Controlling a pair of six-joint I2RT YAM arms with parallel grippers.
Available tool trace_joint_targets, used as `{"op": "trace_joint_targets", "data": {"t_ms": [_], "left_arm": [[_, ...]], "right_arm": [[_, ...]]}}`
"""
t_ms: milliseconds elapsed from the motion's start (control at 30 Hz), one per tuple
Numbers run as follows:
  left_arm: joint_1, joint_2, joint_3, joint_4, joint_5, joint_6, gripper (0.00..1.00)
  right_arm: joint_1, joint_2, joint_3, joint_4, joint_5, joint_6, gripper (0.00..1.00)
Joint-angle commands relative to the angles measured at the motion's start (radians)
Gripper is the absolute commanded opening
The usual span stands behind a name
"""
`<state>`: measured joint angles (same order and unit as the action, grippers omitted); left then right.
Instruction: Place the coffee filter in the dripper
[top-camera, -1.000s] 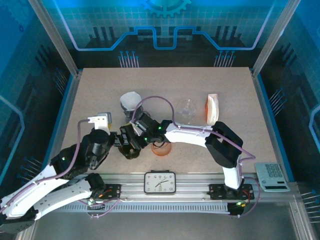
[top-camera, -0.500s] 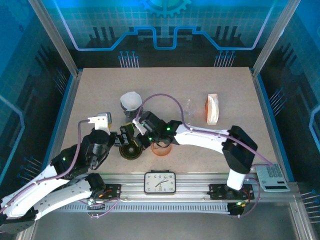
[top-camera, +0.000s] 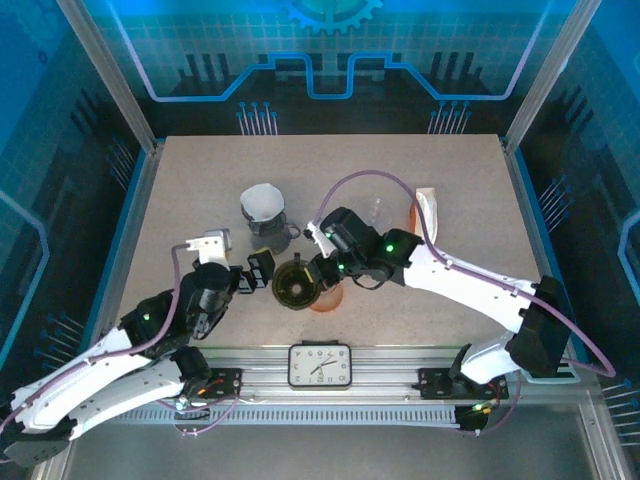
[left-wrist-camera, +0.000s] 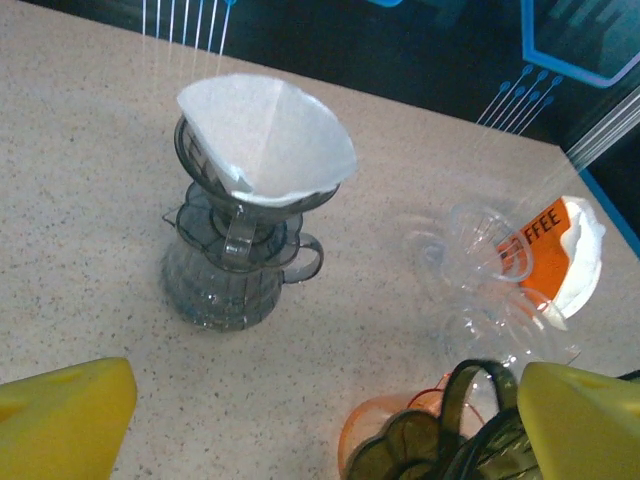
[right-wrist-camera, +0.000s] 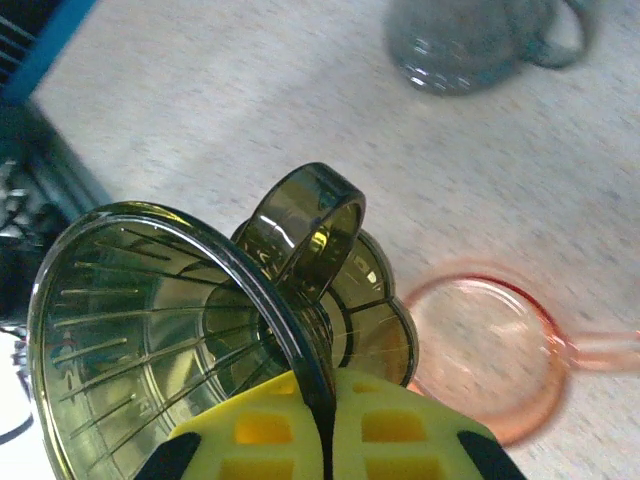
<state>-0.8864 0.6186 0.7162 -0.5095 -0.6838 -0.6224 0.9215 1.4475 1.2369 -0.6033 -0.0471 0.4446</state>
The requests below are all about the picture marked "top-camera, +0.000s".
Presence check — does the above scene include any orange transparent cup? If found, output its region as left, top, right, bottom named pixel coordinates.
left=307, top=284, right=347, bottom=314

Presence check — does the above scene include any smoky grey coffee dripper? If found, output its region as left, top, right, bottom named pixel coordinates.
left=242, top=199, right=292, bottom=237

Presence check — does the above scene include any dark olive coffee dripper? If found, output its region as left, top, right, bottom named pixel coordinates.
left=272, top=258, right=322, bottom=312

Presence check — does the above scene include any clear coffee dripper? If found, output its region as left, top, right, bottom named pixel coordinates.
left=357, top=196, right=395, bottom=232

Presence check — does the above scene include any orange white filter pack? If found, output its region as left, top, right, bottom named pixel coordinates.
left=409, top=186, right=442, bottom=247

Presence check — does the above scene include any black rectangular analog clock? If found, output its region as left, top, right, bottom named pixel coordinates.
left=288, top=343, right=353, bottom=390

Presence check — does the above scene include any left wrist grey camera box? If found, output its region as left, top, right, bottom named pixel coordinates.
left=184, top=228, right=234, bottom=264

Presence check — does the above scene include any left aluminium side rail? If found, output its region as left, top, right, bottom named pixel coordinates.
left=97, top=137, right=169, bottom=351

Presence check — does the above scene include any aluminium side rail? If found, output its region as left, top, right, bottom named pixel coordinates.
left=97, top=137, right=169, bottom=351
left=499, top=134, right=581, bottom=354

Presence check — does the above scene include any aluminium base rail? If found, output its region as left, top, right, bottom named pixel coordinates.
left=197, top=344, right=524, bottom=404

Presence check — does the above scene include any slotted grey cable duct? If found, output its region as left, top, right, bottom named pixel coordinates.
left=74, top=406, right=462, bottom=428

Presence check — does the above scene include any right aluminium side rail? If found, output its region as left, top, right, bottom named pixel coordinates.
left=499, top=134, right=581, bottom=354

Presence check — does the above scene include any left aluminium frame post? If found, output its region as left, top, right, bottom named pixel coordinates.
left=57, top=0, right=167, bottom=151

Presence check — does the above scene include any aluminium frame post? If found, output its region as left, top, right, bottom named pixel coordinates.
left=57, top=0, right=167, bottom=151
left=502, top=0, right=597, bottom=151

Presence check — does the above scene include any right aluminium frame post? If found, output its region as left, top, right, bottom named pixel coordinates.
left=502, top=0, right=597, bottom=151

